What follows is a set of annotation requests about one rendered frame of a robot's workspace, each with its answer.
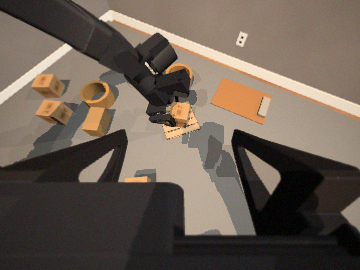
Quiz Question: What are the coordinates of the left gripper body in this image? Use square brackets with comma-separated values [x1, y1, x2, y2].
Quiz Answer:
[140, 77, 174, 122]

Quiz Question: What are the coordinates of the small wooden pallet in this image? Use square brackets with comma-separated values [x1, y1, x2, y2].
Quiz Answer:
[162, 106, 200, 140]

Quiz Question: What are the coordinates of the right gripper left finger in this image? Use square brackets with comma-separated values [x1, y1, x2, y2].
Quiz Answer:
[0, 129, 128, 182]

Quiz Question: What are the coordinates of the brown cylinder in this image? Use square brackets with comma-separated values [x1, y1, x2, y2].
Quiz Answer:
[166, 64, 193, 84]

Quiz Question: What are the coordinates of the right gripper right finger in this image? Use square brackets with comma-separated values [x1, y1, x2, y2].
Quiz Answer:
[231, 129, 360, 235]

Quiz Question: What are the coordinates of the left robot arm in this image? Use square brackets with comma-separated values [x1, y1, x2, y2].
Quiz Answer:
[0, 0, 192, 107]

